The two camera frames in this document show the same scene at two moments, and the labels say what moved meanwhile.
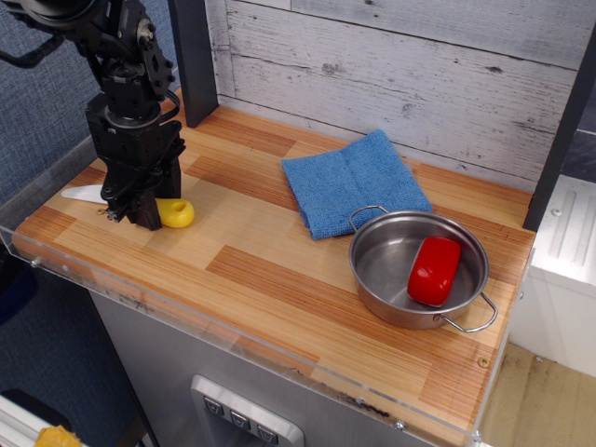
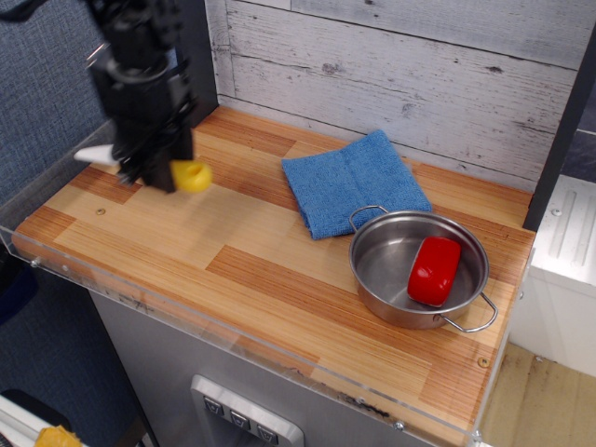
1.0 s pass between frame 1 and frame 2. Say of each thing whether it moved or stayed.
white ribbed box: stayed
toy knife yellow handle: moved
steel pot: stayed
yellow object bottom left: stayed
